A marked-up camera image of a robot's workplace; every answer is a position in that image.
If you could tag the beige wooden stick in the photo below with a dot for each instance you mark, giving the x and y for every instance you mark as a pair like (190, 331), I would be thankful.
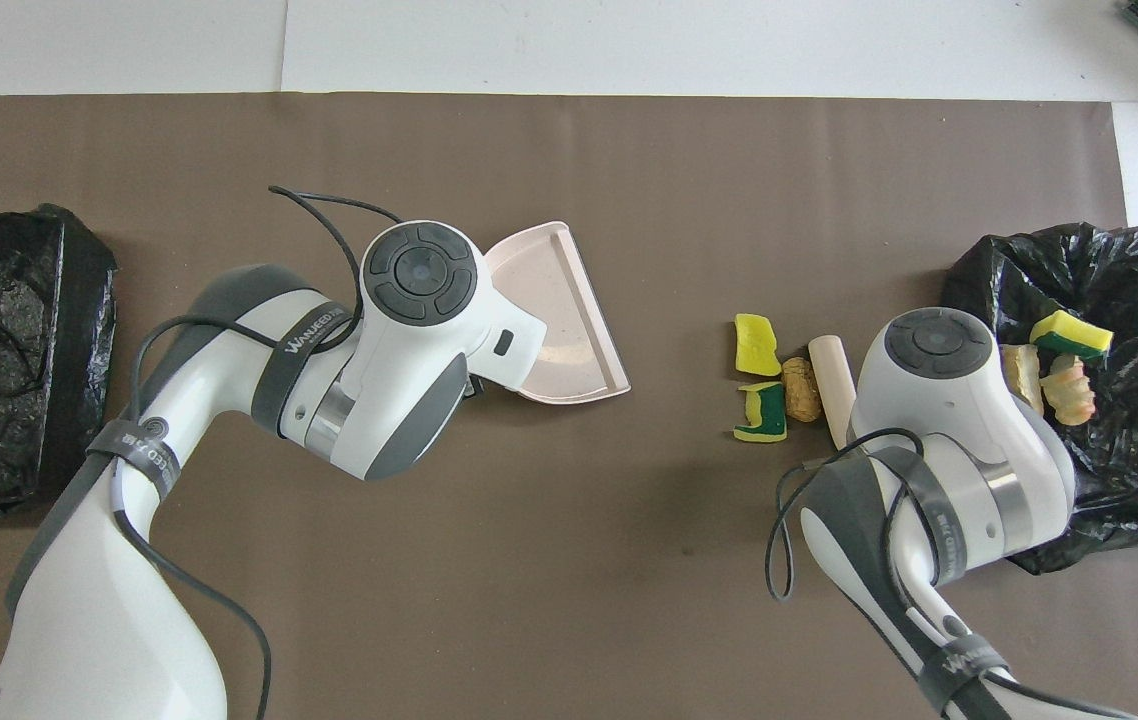
(832, 385)

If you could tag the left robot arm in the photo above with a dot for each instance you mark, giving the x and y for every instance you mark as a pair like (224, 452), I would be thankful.
(129, 600)

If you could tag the brown cork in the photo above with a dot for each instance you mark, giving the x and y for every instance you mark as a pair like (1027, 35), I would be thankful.
(803, 390)

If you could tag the beige foam scrap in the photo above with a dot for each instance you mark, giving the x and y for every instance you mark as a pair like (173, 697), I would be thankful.
(1024, 375)

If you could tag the yellow and green sponge piece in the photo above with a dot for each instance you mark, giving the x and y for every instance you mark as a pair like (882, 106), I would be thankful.
(767, 412)

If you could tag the pale pink foam scrap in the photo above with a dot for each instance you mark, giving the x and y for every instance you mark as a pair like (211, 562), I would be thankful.
(1069, 392)

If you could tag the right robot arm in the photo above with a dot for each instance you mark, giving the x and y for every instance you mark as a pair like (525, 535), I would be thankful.
(939, 400)

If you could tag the pale pink plastic dustpan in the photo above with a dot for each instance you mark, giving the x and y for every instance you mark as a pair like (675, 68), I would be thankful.
(569, 330)

